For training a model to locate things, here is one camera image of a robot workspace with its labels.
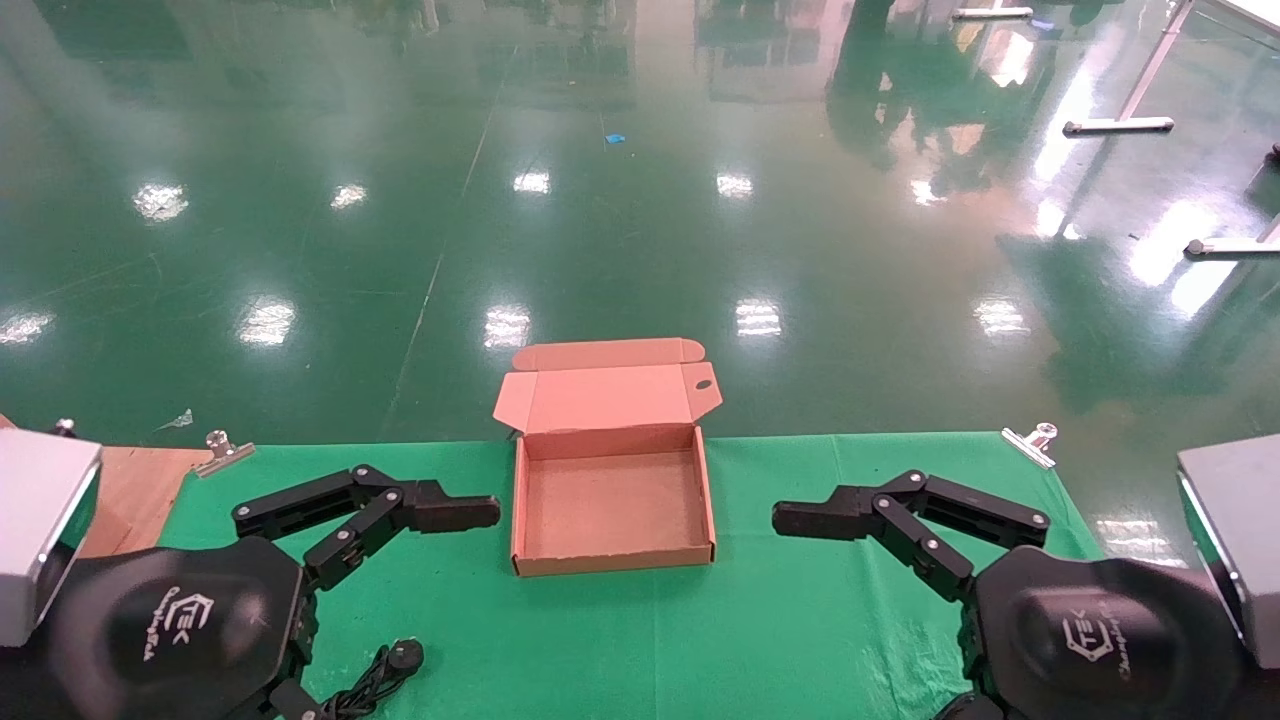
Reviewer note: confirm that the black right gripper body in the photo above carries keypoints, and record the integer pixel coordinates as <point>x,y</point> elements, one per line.
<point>1100,640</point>

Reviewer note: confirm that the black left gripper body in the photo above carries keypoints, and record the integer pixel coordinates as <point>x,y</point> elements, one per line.
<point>180,630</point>

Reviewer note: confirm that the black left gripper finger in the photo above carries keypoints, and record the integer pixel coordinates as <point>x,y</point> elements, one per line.
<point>440,508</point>
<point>293,705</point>

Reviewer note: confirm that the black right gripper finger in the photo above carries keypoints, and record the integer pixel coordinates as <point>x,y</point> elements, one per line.
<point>830,515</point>
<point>968,710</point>

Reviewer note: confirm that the open brown cardboard box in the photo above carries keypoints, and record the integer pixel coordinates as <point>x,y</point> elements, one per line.
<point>600,400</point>

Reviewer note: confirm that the silver binder clip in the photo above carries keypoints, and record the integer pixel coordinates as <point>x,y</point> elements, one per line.
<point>222,452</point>
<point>1030,445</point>

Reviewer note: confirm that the clear plastic scrap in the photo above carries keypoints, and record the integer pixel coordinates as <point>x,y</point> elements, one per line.
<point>178,421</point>

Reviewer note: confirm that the green table cloth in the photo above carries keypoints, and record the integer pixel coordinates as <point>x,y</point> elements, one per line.
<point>620,650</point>

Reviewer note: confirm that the white metal table leg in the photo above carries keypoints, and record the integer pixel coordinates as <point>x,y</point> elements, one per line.
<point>1230,246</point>
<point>1120,125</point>
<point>990,12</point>

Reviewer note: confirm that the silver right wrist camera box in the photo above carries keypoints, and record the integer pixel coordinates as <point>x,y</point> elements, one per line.
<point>1240,540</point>

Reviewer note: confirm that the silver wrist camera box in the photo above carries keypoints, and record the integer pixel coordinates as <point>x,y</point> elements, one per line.
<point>40,520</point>
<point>1240,540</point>

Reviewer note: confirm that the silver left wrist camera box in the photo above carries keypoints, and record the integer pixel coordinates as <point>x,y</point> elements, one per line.
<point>40,520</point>

